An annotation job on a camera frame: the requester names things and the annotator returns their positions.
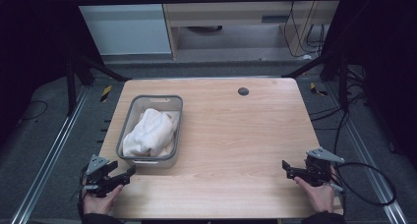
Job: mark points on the light wooden desk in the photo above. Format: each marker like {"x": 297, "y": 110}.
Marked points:
{"x": 229, "y": 12}

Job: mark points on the white cabinet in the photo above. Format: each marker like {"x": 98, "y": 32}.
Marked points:
{"x": 124, "y": 27}

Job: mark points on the person's left hand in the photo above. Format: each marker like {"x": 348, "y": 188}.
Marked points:
{"x": 98, "y": 204}

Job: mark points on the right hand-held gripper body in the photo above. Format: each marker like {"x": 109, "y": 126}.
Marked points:
{"x": 318, "y": 171}

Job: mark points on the grey plastic basket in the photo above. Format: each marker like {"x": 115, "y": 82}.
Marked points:
{"x": 137, "y": 102}

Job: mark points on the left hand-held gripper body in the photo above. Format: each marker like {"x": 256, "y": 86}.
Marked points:
{"x": 97, "y": 181}

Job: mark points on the yellow black striped tape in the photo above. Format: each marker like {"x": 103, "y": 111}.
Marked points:
{"x": 106, "y": 93}
{"x": 316, "y": 90}

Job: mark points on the black metal stand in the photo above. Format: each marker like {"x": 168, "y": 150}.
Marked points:
{"x": 342, "y": 83}
{"x": 71, "y": 86}

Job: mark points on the aluminium floor rail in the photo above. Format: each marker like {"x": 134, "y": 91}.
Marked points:
{"x": 360, "y": 152}
{"x": 49, "y": 158}

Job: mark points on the person's right hand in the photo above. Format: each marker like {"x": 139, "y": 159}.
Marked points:
{"x": 321, "y": 197}

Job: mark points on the white towel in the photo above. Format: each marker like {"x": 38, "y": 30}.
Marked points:
{"x": 152, "y": 134}

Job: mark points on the black curtain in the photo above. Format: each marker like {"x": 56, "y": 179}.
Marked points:
{"x": 387, "y": 53}
{"x": 29, "y": 53}

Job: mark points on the dark round table grommet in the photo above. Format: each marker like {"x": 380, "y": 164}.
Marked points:
{"x": 243, "y": 91}

